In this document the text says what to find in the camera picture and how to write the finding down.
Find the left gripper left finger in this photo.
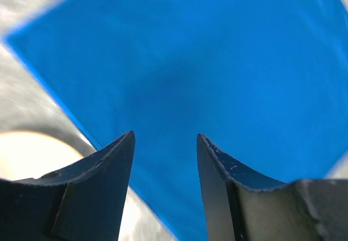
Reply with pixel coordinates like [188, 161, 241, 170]
[1, 131, 135, 241]

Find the blue cloth napkin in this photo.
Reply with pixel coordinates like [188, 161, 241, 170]
[5, 0, 347, 240]

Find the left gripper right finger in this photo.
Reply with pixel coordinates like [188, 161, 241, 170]
[196, 134, 347, 240]

